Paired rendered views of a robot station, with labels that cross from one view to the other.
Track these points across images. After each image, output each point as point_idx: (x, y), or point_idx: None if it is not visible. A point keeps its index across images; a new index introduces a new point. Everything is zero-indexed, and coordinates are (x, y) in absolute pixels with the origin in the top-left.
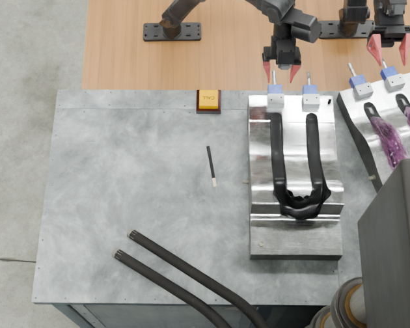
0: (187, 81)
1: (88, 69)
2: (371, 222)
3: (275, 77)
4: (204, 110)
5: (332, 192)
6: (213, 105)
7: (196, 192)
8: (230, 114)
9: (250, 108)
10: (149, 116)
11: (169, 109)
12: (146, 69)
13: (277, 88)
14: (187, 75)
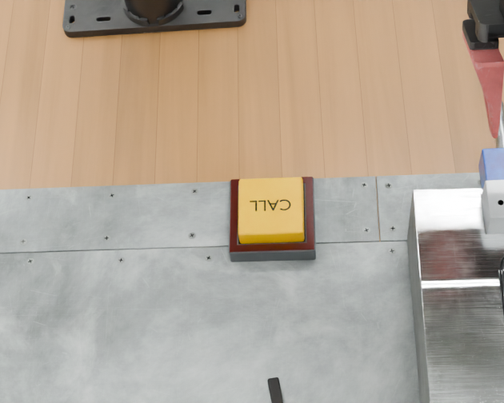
0: (200, 153)
1: None
2: None
3: None
4: (258, 251)
5: None
6: (289, 229)
7: None
8: (350, 261)
9: (421, 237)
10: (70, 277)
11: (139, 250)
12: (68, 123)
13: None
14: (202, 136)
